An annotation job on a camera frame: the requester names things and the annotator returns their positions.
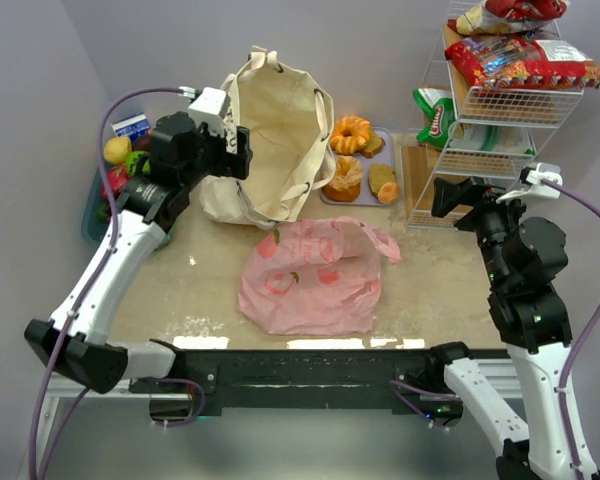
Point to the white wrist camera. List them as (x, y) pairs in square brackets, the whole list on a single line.
[(536, 184), (207, 106)]

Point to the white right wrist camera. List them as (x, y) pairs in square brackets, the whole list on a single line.
[(536, 184)]

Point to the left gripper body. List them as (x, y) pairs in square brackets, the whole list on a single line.
[(230, 157)]

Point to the lavender food tray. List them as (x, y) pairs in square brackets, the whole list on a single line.
[(382, 161)]

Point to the yellow lemon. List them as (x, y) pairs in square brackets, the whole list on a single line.
[(117, 149)]

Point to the blue white carton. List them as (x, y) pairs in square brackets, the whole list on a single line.
[(132, 127)]

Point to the green white chips bag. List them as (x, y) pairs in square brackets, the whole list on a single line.
[(438, 108)]

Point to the aluminium table frame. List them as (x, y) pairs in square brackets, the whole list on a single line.
[(496, 367)]

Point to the brown bread slice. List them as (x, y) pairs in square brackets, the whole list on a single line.
[(378, 175)]

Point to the cake slice behind bundt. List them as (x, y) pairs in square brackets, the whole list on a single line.
[(375, 146)]

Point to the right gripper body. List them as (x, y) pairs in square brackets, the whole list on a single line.
[(469, 201)]

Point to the pink dragon fruit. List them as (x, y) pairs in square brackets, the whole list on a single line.
[(117, 178)]

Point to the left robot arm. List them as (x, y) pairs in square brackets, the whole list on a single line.
[(73, 342)]

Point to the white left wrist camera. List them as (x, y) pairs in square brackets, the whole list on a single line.
[(207, 106)]

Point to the dark plum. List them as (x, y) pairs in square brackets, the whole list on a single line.
[(142, 143)]

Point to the orange bundt cake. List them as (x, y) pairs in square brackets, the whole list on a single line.
[(350, 135)]

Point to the teal fruit bin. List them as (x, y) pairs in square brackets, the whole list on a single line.
[(95, 217)]

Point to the sugared bundt cake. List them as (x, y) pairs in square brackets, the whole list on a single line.
[(345, 185)]

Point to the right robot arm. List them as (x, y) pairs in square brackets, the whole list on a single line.
[(522, 256)]

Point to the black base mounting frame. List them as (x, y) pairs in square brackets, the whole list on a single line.
[(207, 382)]

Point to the large red cookie bag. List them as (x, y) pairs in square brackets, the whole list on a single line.
[(517, 62)]

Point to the clear green-trim package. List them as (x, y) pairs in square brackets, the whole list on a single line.
[(490, 138)]

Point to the green fruit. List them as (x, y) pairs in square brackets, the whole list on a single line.
[(137, 162)]

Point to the pink plastic grocery bag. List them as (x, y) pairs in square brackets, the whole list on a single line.
[(316, 277)]

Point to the cream canvas tote bag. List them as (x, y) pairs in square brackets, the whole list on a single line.
[(290, 119)]

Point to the white wire shelf rack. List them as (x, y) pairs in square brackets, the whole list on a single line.
[(536, 114)]

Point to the small round bun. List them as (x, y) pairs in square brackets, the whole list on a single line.
[(388, 193)]

